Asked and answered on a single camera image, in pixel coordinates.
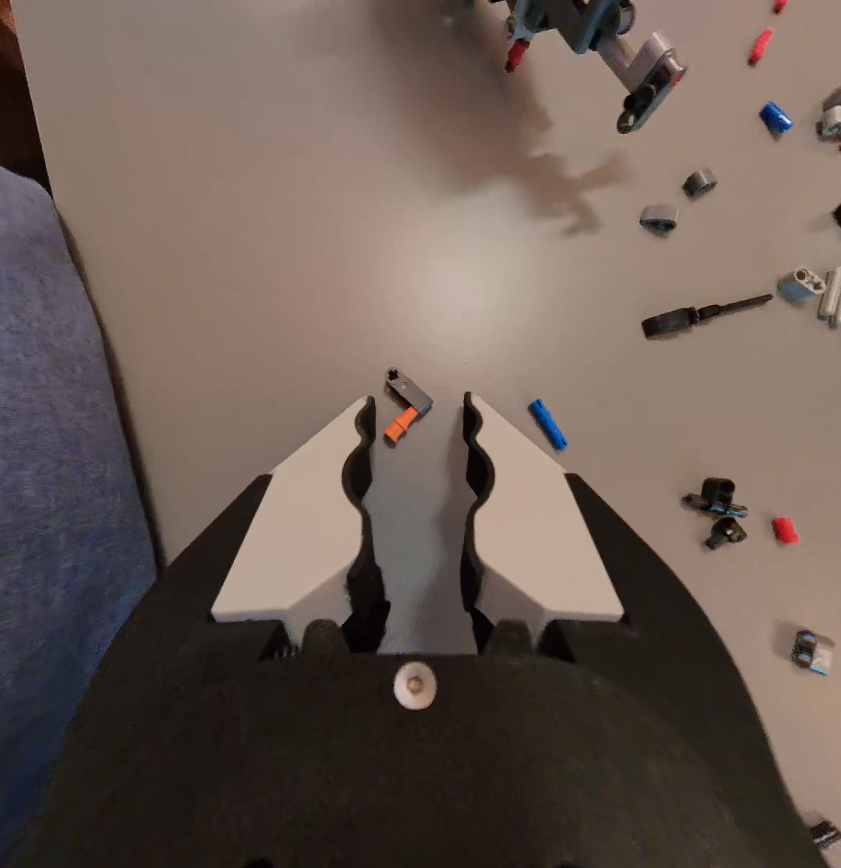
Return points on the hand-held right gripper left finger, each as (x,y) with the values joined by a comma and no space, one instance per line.
(291,536)

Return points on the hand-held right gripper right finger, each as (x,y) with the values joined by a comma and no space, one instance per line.
(549,542)

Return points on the grey lego liftarm orange pin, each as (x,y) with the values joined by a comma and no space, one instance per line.
(408,400)

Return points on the multicoloured lego model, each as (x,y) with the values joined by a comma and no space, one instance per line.
(596,27)

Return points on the long blue lego pin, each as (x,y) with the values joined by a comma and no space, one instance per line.
(548,424)

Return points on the black round lego piece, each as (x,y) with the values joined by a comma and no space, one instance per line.
(725,534)

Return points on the black lego joint piece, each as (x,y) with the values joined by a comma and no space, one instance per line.
(718,492)

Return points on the red lego bush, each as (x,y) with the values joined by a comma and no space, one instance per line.
(785,530)

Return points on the black lego shaft piece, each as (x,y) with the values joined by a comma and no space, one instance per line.
(671,323)

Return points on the grey black lego block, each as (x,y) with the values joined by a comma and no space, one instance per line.
(812,652)

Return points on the light grey curved lego piece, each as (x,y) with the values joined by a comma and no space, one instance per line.
(659,218)

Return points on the light grey two-hole lego connector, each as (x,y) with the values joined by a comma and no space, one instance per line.
(800,283)

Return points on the dark grey curved lego piece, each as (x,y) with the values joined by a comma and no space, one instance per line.
(698,183)

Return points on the black ridged lego piece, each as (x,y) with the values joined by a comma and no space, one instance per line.
(825,834)

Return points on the short thick blue lego pin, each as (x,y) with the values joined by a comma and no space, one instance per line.
(776,117)

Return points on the small grey lego piece red pin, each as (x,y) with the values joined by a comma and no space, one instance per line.
(837,115)

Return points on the person's blue sweater torso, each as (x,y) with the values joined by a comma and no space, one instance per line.
(47,475)

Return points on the wooden cabinet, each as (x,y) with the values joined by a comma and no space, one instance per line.
(7,81)

